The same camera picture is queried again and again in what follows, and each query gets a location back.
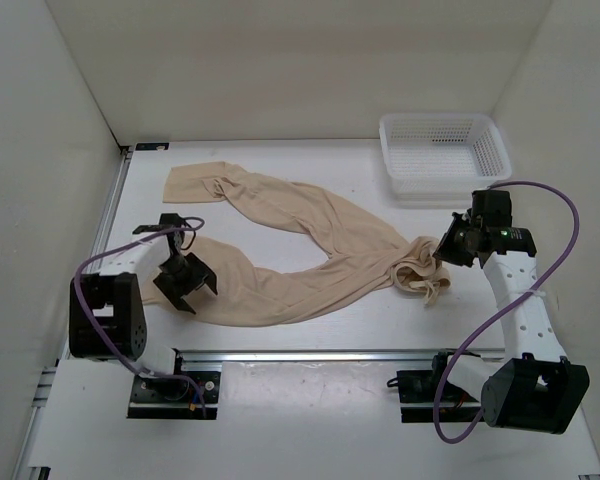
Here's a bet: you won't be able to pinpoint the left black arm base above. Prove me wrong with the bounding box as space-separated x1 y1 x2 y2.
127 355 222 421

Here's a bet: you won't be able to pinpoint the beige trousers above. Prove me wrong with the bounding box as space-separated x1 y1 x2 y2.
163 162 451 327

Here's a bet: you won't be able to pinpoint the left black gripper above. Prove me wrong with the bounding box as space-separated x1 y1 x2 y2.
153 251 216 313

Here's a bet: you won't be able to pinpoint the white plastic mesh basket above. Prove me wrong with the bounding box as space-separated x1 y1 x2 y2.
379 113 512 201

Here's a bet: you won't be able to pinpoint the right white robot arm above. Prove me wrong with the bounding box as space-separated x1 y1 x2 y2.
429 183 590 435

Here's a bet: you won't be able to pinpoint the aluminium front rail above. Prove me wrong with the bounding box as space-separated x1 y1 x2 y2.
182 349 441 363

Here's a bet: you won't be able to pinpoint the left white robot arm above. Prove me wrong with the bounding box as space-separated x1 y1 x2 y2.
68 213 218 400

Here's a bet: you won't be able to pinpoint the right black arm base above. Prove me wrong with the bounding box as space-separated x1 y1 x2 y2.
386 350 480 424

